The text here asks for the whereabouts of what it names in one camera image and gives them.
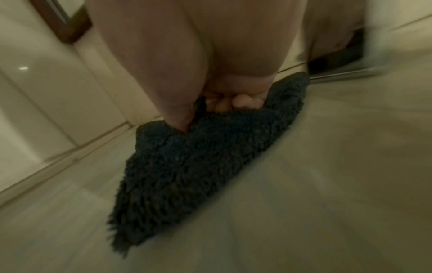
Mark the person's left hand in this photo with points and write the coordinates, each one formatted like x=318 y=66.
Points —
x=330 y=24

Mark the black cloth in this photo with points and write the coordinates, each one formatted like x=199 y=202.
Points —
x=189 y=170

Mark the wood framed mirror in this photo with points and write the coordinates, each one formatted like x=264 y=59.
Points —
x=72 y=26

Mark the person's right hand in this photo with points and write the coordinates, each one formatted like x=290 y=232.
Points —
x=202 y=48

